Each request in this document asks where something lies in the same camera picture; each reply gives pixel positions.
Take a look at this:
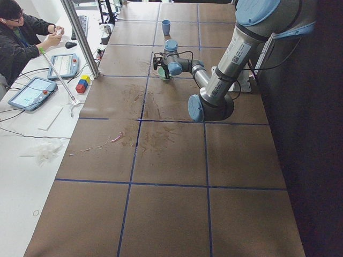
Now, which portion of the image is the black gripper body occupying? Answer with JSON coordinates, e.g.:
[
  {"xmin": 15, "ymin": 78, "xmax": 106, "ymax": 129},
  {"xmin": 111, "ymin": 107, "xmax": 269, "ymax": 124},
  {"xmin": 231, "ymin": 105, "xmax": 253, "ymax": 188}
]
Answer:
[{"xmin": 153, "ymin": 52, "xmax": 170, "ymax": 75}]

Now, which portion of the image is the mint green bowl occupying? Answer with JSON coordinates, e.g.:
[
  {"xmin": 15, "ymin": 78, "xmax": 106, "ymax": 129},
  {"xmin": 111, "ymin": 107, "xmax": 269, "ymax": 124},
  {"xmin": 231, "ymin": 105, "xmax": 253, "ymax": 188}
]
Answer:
[{"xmin": 158, "ymin": 67, "xmax": 172, "ymax": 81}]

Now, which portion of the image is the light blue cup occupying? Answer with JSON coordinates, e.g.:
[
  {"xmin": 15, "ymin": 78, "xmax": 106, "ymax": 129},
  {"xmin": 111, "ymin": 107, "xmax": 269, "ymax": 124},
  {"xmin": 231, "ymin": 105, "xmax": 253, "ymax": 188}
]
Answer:
[{"xmin": 161, "ymin": 19, "xmax": 171, "ymax": 36}]

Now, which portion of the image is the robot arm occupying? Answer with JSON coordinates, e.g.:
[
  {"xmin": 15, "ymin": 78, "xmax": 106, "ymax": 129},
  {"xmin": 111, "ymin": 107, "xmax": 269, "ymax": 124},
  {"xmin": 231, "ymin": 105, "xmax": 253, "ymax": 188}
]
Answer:
[{"xmin": 153, "ymin": 1, "xmax": 318, "ymax": 122}]

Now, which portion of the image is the metal cylinder can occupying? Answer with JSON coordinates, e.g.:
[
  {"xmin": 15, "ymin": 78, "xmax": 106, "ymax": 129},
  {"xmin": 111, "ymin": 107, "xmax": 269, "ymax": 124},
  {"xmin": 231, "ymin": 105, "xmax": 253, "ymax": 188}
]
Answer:
[{"xmin": 103, "ymin": 25, "xmax": 111, "ymax": 34}]

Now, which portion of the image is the yellow cube block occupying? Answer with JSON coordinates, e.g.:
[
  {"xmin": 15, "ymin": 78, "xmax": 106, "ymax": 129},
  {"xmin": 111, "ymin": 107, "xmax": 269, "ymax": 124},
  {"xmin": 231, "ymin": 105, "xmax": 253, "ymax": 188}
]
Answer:
[{"xmin": 80, "ymin": 75, "xmax": 91, "ymax": 84}]

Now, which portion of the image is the blue cube block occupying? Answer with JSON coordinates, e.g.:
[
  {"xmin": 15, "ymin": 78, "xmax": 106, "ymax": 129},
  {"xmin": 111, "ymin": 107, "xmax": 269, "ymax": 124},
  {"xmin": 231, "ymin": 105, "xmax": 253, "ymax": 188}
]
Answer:
[{"xmin": 79, "ymin": 79, "xmax": 88, "ymax": 88}]

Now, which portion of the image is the red cube block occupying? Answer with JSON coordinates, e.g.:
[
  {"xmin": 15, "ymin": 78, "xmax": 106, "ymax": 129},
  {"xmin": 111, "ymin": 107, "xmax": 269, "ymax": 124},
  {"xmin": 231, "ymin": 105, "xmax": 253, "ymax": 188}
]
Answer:
[{"xmin": 76, "ymin": 80, "xmax": 87, "ymax": 94}]

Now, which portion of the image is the black keyboard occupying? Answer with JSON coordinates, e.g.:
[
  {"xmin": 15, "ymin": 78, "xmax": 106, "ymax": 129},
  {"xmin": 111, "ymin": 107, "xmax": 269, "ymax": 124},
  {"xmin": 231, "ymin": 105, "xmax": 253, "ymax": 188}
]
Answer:
[{"xmin": 71, "ymin": 15, "xmax": 90, "ymax": 41}]

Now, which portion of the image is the black computer mouse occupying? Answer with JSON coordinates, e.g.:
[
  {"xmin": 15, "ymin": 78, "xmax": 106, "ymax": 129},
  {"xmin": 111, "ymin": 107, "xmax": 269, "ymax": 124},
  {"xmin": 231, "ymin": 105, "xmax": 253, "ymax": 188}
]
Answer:
[{"xmin": 65, "ymin": 41, "xmax": 77, "ymax": 49}]

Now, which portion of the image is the teach pendant near person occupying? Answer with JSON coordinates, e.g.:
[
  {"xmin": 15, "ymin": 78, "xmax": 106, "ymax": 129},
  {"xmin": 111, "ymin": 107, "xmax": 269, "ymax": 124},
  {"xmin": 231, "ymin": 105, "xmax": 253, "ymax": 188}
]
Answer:
[{"xmin": 50, "ymin": 54, "xmax": 79, "ymax": 79}]

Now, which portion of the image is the white foam strip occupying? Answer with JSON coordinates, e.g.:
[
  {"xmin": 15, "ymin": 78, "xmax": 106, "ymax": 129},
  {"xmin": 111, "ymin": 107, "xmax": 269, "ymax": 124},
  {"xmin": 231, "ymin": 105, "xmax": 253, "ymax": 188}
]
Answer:
[{"xmin": 37, "ymin": 106, "xmax": 64, "ymax": 131}]

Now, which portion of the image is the seated person in black jacket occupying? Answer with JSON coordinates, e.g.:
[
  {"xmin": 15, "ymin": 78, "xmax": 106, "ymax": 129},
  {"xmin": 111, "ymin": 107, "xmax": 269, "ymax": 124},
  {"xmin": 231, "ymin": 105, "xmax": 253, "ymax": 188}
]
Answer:
[{"xmin": 1, "ymin": 0, "xmax": 64, "ymax": 86}]

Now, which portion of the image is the crumpled white tissue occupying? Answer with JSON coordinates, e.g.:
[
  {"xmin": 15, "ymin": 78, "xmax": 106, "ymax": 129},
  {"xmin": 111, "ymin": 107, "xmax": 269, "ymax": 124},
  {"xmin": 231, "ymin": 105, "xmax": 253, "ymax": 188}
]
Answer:
[{"xmin": 19, "ymin": 140, "xmax": 65, "ymax": 167}]

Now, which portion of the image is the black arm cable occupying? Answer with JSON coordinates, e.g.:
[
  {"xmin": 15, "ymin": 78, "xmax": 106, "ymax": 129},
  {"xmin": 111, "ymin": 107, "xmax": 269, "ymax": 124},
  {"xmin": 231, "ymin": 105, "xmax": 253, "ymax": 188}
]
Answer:
[{"xmin": 152, "ymin": 37, "xmax": 303, "ymax": 101}]

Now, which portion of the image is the aluminium frame post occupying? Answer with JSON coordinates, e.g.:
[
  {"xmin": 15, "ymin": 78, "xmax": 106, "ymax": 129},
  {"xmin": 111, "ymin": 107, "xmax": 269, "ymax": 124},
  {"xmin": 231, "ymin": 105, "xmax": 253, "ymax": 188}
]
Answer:
[{"xmin": 61, "ymin": 0, "xmax": 100, "ymax": 79}]

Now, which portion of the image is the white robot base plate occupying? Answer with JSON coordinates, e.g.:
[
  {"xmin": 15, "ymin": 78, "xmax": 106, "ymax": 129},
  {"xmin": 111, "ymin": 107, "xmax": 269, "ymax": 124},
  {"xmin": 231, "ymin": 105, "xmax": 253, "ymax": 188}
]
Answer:
[{"xmin": 211, "ymin": 66, "xmax": 254, "ymax": 93}]

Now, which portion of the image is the green handled reacher tool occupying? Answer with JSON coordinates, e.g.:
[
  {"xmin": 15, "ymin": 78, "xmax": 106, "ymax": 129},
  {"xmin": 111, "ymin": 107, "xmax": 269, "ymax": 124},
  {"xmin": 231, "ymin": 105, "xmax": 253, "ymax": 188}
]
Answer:
[{"xmin": 39, "ymin": 47, "xmax": 80, "ymax": 105}]

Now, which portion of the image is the teach pendant near camera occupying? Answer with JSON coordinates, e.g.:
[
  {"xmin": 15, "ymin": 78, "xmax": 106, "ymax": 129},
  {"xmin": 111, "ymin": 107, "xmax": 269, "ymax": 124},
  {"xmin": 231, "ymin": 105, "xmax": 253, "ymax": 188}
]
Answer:
[{"xmin": 8, "ymin": 77, "xmax": 57, "ymax": 111}]

